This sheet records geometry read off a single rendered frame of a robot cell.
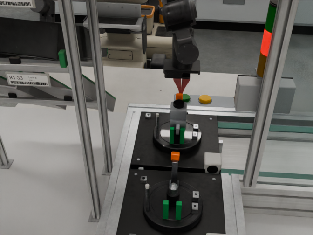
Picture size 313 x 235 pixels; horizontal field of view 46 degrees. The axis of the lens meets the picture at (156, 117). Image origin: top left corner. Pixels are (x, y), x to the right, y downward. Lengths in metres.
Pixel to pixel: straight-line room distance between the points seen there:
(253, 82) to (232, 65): 2.70
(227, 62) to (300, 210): 2.62
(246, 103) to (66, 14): 0.42
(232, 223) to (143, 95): 0.73
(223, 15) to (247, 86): 3.33
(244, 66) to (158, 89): 2.10
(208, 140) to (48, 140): 0.54
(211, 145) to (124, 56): 0.87
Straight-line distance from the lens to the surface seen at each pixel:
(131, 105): 1.22
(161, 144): 1.02
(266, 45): 0.78
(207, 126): 1.12
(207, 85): 1.53
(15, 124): 1.39
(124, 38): 1.78
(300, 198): 1.03
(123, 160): 1.03
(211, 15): 4.12
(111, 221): 0.88
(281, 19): 0.73
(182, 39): 0.92
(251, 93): 0.83
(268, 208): 1.05
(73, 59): 0.72
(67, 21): 0.69
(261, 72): 0.80
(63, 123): 1.34
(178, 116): 0.99
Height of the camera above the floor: 1.66
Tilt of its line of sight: 37 degrees down
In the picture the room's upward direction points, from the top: straight up
